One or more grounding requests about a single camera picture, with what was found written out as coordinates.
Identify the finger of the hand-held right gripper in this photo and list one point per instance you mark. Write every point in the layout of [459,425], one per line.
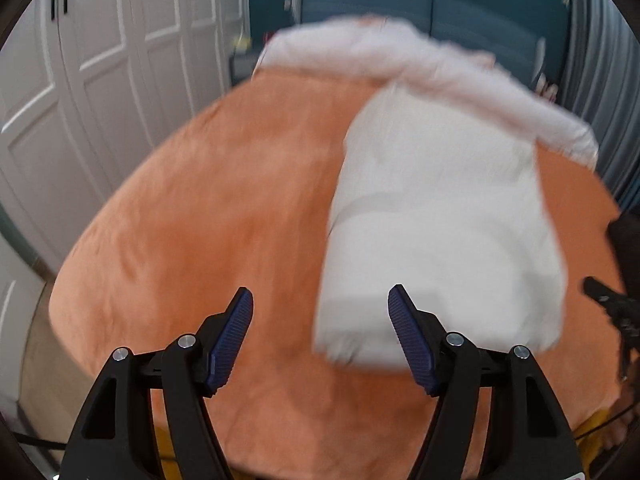
[612,300]

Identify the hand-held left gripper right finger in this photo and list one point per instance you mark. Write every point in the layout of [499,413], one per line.
[412,340]

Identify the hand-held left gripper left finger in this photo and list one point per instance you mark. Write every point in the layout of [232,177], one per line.
[232,340]

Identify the white garment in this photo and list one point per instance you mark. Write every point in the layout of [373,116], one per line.
[440,220]

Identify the dark cloth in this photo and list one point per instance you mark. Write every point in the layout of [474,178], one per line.
[626,245]

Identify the orange blanket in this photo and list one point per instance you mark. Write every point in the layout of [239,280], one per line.
[210,200]

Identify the grey curtain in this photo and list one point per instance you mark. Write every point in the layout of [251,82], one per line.
[595,60]

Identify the white fluffy blanket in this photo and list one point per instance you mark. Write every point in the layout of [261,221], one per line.
[450,70]

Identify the grey nightstand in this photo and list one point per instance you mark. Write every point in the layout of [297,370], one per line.
[242,67]

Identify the white panelled wardrobe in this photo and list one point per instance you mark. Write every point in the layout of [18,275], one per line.
[110,60]

